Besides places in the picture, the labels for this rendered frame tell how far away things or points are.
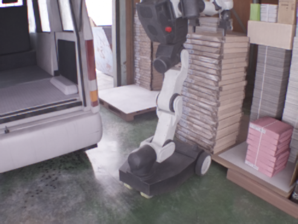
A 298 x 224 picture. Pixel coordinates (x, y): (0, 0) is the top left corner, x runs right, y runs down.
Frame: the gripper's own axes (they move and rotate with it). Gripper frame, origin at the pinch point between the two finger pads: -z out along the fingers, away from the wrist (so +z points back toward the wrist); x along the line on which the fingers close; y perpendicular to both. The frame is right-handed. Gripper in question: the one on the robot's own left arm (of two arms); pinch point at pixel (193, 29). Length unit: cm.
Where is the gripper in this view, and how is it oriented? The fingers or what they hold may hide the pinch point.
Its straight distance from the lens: 231.4
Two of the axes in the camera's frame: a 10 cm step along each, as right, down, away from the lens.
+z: 0.0, -9.3, -3.6
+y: 8.1, -2.1, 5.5
